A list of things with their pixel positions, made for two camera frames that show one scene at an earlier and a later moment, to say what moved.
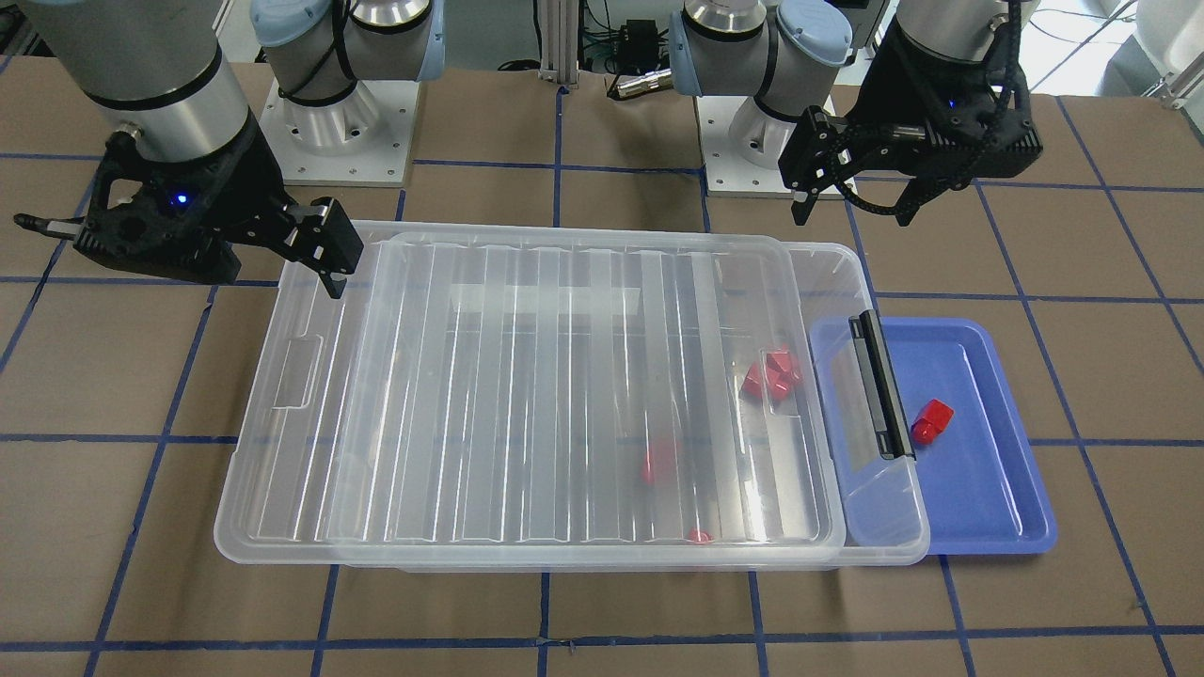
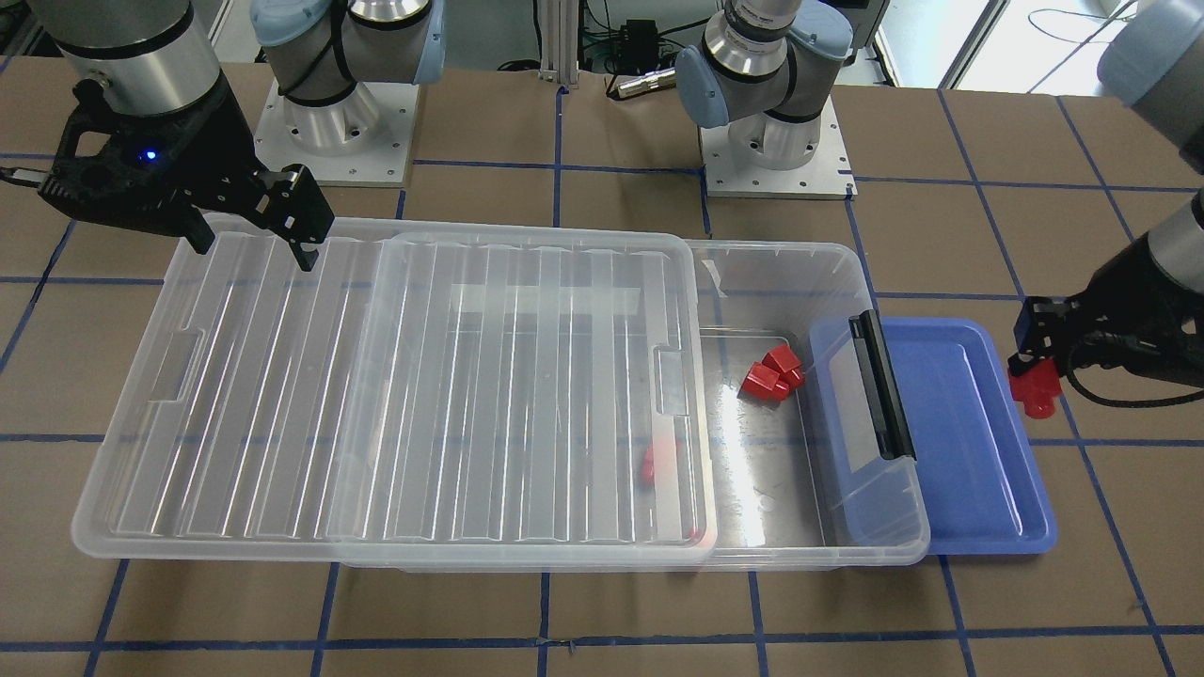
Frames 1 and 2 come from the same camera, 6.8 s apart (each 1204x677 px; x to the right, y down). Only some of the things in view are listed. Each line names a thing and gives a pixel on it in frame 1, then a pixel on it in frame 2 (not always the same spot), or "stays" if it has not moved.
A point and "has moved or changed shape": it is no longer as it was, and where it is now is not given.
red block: [933, 423] → [1037, 388]
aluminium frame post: [560, 40] stays
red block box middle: [661, 464] stays
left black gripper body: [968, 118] → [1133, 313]
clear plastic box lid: [506, 395] has moved or changed shape
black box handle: [880, 387] stays
